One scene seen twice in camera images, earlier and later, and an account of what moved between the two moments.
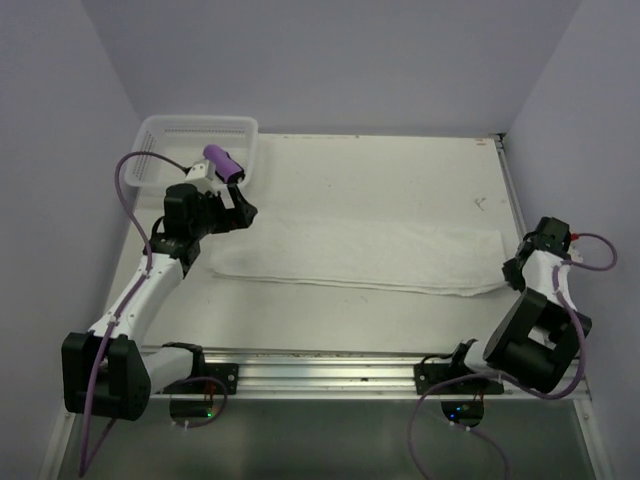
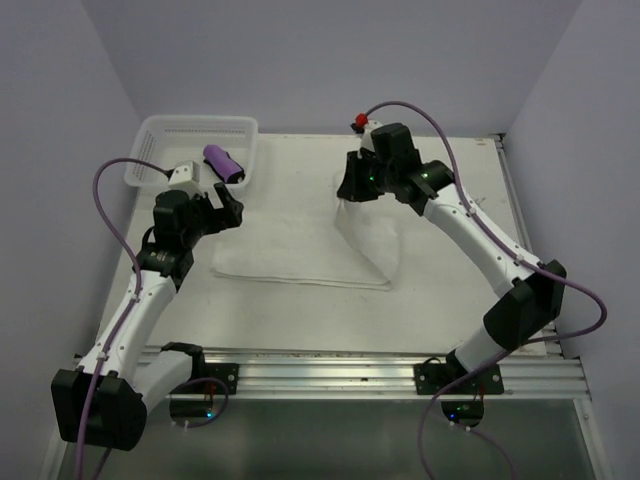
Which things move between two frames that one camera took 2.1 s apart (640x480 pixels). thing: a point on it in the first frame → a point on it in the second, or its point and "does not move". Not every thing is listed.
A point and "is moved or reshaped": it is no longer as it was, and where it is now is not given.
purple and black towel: x=225 y=166 does not move
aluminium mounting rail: x=350 y=374 does not move
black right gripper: x=514 y=280 → x=352 y=187
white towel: x=382 y=253 is moved or reshaped
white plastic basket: x=166 y=146 does not move
